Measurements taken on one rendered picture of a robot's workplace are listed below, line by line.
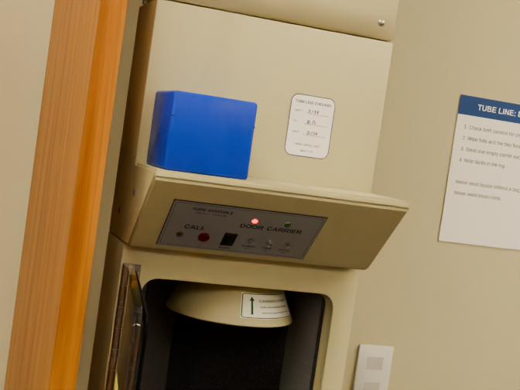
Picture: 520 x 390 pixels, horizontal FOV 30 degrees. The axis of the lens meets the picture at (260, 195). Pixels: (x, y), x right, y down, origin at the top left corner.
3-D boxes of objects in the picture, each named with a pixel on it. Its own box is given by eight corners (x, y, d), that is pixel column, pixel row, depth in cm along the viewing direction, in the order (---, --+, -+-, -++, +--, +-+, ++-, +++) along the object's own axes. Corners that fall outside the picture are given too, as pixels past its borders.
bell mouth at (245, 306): (153, 295, 140) (159, 258, 140) (268, 305, 146) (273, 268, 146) (183, 322, 123) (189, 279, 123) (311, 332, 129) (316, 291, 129)
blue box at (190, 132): (145, 163, 118) (155, 90, 117) (223, 174, 121) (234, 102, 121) (163, 169, 108) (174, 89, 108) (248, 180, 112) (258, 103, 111)
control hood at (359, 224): (121, 242, 119) (133, 162, 118) (361, 267, 129) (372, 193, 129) (140, 257, 108) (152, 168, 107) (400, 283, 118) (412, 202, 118)
